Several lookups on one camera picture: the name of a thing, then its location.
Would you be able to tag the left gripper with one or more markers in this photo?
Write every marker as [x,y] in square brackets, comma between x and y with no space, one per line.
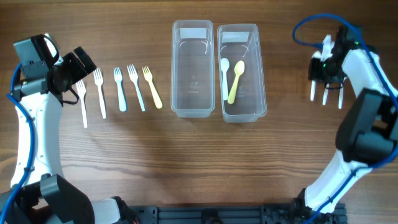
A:
[72,66]

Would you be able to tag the wide-handled white spoon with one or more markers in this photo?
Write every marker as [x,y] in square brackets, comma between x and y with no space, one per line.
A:
[224,85]

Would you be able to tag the thin white plastic fork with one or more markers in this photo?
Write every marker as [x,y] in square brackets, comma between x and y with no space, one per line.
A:
[81,89]

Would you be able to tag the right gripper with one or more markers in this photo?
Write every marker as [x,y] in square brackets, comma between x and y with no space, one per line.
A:
[325,78]

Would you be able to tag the yellow plastic fork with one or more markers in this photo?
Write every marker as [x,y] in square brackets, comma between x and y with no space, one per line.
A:
[149,78]

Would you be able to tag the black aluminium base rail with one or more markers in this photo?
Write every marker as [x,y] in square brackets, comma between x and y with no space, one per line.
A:
[264,214]

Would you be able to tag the slim white plastic spoon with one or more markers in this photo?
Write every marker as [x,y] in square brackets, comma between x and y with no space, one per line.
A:
[325,94]

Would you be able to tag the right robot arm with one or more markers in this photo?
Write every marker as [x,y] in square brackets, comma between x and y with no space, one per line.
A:
[367,137]

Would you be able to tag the slim white plastic fork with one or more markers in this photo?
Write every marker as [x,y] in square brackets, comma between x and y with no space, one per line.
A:
[135,79]

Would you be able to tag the yellow plastic spoon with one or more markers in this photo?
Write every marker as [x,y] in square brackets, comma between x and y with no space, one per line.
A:
[238,71]

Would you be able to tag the clear plastic container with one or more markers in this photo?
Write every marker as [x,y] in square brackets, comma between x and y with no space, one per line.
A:
[242,42]
[193,69]

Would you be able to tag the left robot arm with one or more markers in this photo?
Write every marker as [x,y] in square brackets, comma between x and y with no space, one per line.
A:
[39,192]

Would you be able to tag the thin white plastic spoon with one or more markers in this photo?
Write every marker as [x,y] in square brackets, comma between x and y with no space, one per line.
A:
[340,98]

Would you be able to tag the wide-handled white fork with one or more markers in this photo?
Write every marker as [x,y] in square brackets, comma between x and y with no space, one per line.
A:
[118,77]

